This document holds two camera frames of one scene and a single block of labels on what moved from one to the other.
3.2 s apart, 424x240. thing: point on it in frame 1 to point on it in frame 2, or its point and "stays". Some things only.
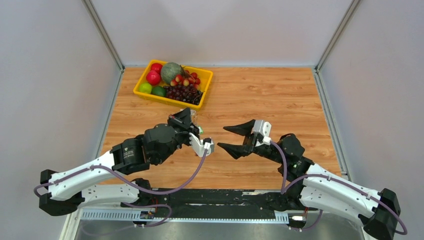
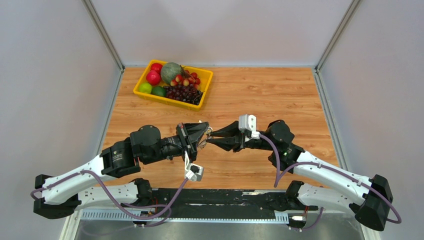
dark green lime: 158,90 stays
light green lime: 145,88 stays
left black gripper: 183,118 to 189,134
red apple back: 157,67 stays
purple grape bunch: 188,93 stays
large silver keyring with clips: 194,116 to 207,131
